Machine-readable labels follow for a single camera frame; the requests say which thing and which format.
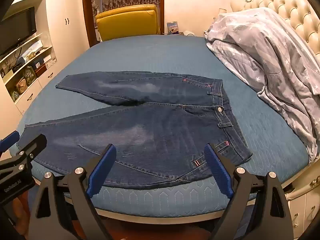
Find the beige bag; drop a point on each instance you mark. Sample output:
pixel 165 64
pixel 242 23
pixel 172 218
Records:
pixel 21 87

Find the grey star print quilt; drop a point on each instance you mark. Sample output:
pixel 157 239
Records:
pixel 262 50

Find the yellow armchair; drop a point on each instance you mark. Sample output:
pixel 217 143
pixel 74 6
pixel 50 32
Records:
pixel 125 22

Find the dark blue denim pants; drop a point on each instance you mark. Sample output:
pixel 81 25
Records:
pixel 155 135

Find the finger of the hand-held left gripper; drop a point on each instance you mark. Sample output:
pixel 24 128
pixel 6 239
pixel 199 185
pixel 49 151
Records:
pixel 35 143
pixel 10 140

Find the white box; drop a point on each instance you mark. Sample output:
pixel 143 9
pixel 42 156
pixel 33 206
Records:
pixel 50 60

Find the white wall cabinet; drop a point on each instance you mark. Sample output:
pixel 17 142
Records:
pixel 62 37

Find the cream tufted headboard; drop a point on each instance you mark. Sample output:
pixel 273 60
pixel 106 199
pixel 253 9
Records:
pixel 287 2

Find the green patterned bag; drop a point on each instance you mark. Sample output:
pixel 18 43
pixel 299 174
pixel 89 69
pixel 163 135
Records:
pixel 29 75

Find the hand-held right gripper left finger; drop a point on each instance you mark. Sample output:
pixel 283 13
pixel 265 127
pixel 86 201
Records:
pixel 102 170

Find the black flat screen television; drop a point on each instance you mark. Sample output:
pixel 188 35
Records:
pixel 17 32

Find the brown wooden door frame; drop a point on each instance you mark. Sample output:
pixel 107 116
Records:
pixel 86 12

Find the small white object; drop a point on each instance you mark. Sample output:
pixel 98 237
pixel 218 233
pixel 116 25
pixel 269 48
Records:
pixel 189 33

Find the small picture box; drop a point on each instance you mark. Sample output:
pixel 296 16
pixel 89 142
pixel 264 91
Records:
pixel 173 27

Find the small teal bag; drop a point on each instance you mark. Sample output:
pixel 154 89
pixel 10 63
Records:
pixel 14 96

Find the dark red box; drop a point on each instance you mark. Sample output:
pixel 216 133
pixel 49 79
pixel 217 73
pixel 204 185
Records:
pixel 40 70

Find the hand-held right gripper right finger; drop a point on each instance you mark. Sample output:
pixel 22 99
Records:
pixel 217 170

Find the bed with blue quilted cover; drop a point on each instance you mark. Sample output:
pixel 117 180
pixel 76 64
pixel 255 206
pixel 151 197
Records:
pixel 155 52

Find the blue box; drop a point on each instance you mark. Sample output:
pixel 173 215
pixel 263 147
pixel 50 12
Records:
pixel 38 63

